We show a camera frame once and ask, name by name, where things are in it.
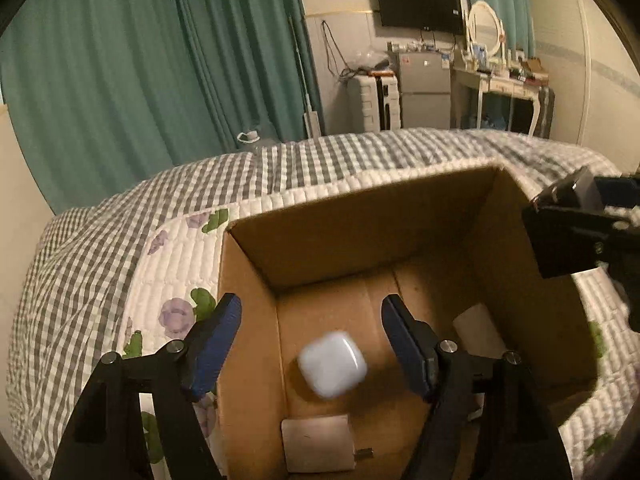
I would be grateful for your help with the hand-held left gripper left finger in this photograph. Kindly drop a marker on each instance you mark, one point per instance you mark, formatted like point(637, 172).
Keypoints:
point(212, 345)

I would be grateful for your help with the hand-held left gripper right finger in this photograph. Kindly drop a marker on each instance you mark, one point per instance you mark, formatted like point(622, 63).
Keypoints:
point(407, 345)

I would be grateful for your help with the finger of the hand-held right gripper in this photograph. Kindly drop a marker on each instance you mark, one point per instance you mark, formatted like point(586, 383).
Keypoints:
point(565, 242)
point(575, 190)

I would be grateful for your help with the white earbud case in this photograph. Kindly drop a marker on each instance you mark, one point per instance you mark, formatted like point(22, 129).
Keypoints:
point(332, 364)

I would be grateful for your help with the brown cardboard box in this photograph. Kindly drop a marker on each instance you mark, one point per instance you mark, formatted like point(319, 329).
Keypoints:
point(350, 240)

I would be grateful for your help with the white dressing table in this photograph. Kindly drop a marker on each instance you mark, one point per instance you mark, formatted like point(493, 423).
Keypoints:
point(505, 85)

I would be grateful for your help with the clutter of small table things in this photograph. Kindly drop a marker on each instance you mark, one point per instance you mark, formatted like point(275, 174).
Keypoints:
point(525, 67)

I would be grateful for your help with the checked floral quilt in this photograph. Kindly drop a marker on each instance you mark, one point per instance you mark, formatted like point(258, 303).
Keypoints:
point(150, 210)

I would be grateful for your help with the grey small fridge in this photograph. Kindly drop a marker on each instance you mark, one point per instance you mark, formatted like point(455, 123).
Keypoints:
point(425, 90)

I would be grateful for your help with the white oval mirror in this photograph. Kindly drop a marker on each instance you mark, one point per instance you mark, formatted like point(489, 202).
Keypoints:
point(484, 27)

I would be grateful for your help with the white suitcase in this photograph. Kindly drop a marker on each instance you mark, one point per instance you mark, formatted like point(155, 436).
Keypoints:
point(365, 102)

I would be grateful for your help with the flat mop with pole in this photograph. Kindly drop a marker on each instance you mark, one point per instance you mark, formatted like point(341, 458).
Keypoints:
point(311, 125)

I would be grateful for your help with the clear plastic bag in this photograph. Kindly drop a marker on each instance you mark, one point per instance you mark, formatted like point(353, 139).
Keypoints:
point(367, 62)

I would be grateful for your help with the wide green curtain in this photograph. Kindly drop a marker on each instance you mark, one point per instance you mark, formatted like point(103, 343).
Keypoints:
point(125, 70)

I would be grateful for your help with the black wall television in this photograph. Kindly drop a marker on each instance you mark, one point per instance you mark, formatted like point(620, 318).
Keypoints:
point(417, 5)

